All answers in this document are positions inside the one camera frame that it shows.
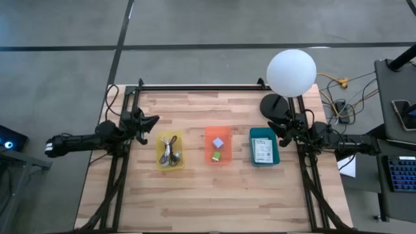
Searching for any white cable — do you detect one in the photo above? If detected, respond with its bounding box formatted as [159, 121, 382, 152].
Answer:
[161, 136, 174, 164]

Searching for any grey metal cart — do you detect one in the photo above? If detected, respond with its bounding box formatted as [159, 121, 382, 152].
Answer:
[0, 146, 53, 234]

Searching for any yellow extension cable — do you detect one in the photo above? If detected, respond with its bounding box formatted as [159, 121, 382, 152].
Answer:
[317, 73, 380, 120]

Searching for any black backlit keyboard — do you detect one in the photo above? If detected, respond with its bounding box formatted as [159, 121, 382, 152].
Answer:
[386, 155, 416, 192]

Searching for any black device with blue light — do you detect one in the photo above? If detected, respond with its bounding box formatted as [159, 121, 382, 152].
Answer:
[0, 125, 29, 152]

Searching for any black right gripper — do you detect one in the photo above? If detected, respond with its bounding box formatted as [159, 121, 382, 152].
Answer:
[266, 112, 308, 148]

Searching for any translucent orange plastic bin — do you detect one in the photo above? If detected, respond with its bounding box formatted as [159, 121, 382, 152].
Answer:
[204, 125, 233, 165]

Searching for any black power adapter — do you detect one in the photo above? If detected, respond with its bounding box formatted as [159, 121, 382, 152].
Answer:
[334, 100, 350, 124]

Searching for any white cardboard box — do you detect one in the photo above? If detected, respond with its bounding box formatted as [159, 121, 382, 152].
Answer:
[252, 137, 271, 163]
[255, 139, 274, 164]

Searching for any black smartphone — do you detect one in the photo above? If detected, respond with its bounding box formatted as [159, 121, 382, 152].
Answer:
[391, 99, 416, 132]

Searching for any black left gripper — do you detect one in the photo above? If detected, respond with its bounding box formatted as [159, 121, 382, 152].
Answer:
[120, 109, 161, 146]

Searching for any black pole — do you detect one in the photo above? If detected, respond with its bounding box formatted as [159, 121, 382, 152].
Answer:
[388, 44, 416, 72]

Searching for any purple black braided cable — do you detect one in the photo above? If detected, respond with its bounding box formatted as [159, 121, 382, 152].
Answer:
[159, 135, 179, 165]

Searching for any white paper sheet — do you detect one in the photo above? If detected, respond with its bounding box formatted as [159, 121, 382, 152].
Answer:
[337, 155, 357, 179]

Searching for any translucent yellow plastic bin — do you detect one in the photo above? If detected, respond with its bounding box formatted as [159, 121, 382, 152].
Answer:
[155, 131, 185, 172]

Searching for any teal plastic bin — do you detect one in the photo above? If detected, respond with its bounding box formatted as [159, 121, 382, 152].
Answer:
[249, 127, 281, 167]

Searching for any grey side desk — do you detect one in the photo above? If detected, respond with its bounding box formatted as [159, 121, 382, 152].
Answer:
[373, 58, 416, 147]

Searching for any black loose robot cable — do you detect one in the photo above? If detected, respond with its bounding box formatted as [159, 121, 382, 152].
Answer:
[104, 84, 126, 118]

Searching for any black aluminium table frame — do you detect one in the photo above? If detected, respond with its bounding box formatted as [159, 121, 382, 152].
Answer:
[76, 77, 355, 234]

